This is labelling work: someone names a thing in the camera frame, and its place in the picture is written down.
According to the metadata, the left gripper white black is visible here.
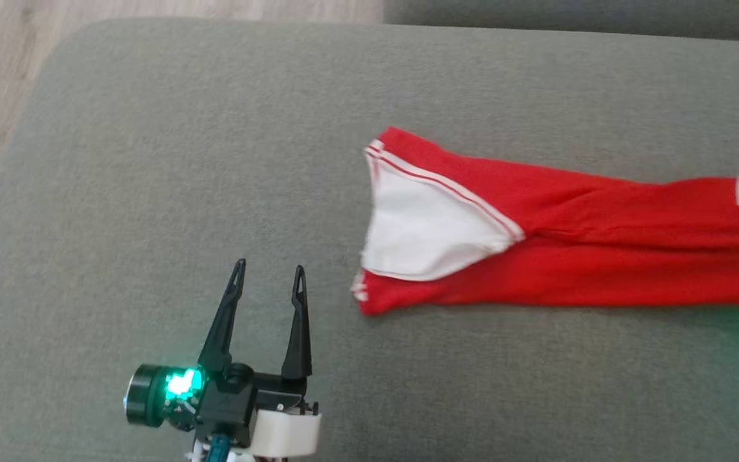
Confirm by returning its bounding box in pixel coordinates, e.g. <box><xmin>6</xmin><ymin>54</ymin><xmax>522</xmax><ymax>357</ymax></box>
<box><xmin>124</xmin><ymin>259</ymin><xmax>323</xmax><ymax>462</ymax></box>

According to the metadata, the red white basketball jersey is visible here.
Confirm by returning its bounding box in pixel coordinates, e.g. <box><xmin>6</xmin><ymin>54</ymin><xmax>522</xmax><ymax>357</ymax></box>
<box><xmin>350</xmin><ymin>126</ymin><xmax>739</xmax><ymax>316</ymax></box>

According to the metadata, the large grey sofa seat cushion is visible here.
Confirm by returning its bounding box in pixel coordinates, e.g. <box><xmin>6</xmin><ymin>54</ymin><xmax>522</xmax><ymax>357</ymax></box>
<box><xmin>0</xmin><ymin>18</ymin><xmax>739</xmax><ymax>462</ymax></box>

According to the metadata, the small grey sofa cushion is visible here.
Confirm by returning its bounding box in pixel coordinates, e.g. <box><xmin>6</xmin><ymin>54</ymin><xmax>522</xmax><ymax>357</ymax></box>
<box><xmin>382</xmin><ymin>0</ymin><xmax>739</xmax><ymax>43</ymax></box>

